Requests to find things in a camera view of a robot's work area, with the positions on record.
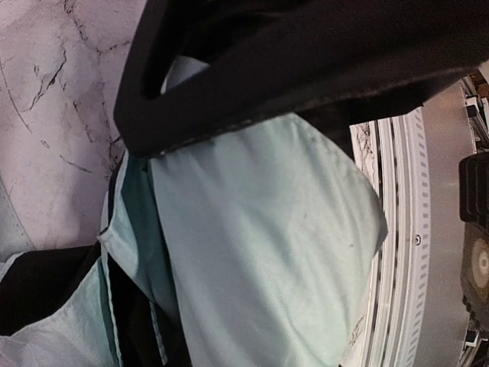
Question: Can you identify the mint green folding umbrella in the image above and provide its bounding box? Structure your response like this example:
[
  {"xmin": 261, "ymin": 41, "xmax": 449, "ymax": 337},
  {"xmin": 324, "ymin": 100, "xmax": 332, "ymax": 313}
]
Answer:
[{"xmin": 1, "ymin": 113, "xmax": 387, "ymax": 366}]

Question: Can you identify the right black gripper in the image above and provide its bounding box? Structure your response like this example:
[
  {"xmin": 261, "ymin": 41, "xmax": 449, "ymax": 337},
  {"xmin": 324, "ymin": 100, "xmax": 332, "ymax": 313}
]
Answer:
[{"xmin": 113, "ymin": 1, "xmax": 488, "ymax": 158}]

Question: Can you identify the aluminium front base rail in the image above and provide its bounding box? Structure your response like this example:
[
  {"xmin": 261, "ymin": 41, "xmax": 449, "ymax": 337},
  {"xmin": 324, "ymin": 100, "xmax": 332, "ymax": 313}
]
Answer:
[{"xmin": 340, "ymin": 109, "xmax": 431, "ymax": 366}]

